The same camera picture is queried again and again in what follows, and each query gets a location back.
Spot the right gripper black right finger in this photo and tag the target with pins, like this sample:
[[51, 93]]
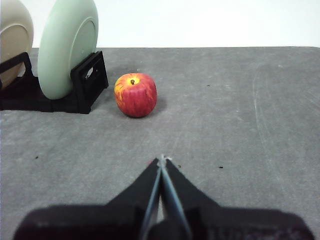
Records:
[[225, 225]]

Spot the red yellow apple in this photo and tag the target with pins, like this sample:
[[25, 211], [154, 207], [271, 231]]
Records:
[[136, 97]]

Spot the cream yellow plate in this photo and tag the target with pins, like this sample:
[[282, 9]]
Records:
[[15, 25]]

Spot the pale green plate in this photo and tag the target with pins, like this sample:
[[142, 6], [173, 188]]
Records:
[[57, 50]]

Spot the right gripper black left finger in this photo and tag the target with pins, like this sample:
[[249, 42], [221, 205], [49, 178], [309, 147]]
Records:
[[100, 222]]

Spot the black plate rack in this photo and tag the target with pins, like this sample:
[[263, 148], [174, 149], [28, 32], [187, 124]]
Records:
[[25, 100]]

